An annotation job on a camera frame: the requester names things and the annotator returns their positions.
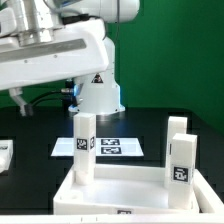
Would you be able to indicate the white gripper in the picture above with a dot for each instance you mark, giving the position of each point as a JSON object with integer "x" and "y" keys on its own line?
{"x": 77, "y": 49}

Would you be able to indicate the white desk tabletop tray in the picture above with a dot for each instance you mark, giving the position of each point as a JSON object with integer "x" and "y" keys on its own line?
{"x": 117, "y": 189}

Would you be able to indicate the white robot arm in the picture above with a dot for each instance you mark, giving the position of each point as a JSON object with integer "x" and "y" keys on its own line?
{"x": 43, "y": 41}

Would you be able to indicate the white fiducial marker sheet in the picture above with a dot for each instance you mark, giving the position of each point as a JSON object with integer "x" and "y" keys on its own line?
{"x": 105, "y": 147}

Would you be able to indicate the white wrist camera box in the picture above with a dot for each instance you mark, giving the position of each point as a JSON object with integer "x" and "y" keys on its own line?
{"x": 7, "y": 22}

